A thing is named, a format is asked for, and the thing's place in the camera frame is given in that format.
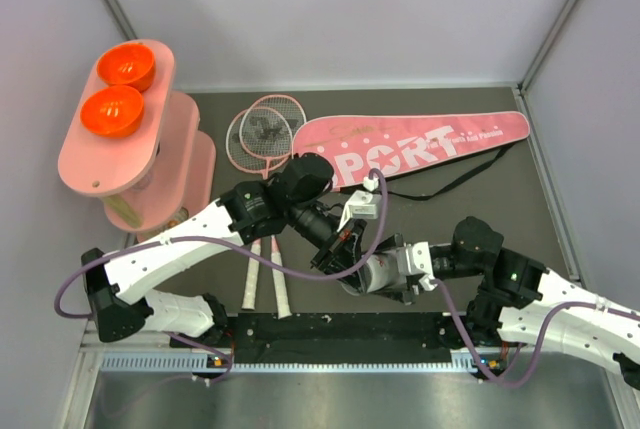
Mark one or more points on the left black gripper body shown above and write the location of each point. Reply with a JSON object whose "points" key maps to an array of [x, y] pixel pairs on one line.
{"points": [[337, 246]]}

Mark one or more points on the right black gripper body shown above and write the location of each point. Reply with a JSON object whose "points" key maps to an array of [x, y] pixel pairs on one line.
{"points": [[413, 288]]}

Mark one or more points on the white shuttlecock tube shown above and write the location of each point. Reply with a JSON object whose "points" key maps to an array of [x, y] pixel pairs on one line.
{"points": [[377, 274]]}

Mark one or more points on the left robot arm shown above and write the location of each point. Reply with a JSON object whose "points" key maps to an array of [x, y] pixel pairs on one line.
{"points": [[121, 288]]}

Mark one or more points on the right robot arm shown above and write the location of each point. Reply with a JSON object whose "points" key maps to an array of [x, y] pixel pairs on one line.
{"points": [[519, 300]]}

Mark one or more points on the pink badminton racket left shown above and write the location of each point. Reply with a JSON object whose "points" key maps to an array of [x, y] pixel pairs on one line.
{"points": [[258, 141]]}

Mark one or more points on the pink SPORT racket bag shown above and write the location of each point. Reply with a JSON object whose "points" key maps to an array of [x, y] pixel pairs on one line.
{"points": [[398, 145]]}

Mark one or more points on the pink three-tier wooden shelf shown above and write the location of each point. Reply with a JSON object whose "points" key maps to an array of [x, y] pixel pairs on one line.
{"points": [[154, 178]]}

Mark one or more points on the lower orange plastic bowl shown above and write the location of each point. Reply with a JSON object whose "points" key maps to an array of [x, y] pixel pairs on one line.
{"points": [[113, 112]]}

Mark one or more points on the orange plastic bowl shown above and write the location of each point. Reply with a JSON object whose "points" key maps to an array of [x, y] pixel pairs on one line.
{"points": [[130, 64], [113, 112]]}

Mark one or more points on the upper orange plastic bowl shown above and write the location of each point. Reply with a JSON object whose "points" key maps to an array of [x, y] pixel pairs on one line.
{"points": [[130, 64]]}

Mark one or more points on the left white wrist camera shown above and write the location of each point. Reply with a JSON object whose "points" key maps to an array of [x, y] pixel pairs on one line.
{"points": [[367, 203]]}

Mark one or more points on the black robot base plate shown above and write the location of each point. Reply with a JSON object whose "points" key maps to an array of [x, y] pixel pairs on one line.
{"points": [[335, 338]]}

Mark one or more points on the grey slotted cable duct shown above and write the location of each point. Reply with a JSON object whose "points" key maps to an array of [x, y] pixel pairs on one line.
{"points": [[201, 362]]}

